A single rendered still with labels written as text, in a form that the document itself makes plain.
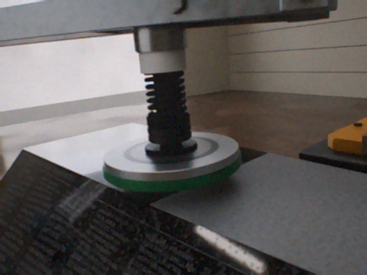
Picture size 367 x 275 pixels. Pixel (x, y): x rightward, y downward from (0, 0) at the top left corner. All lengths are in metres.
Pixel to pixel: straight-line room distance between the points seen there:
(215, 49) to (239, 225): 8.86
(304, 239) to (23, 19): 0.49
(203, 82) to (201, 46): 0.95
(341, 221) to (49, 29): 0.47
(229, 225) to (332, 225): 0.12
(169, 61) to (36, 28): 0.21
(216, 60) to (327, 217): 8.85
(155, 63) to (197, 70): 8.36
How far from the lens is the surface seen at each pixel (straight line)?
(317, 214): 0.43
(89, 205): 0.57
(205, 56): 8.98
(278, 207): 0.44
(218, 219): 0.41
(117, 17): 0.46
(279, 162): 0.60
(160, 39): 0.46
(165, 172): 0.42
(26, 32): 0.56
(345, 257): 0.36
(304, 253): 0.36
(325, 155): 1.00
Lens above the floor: 1.05
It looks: 14 degrees down
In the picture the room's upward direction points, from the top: 5 degrees counter-clockwise
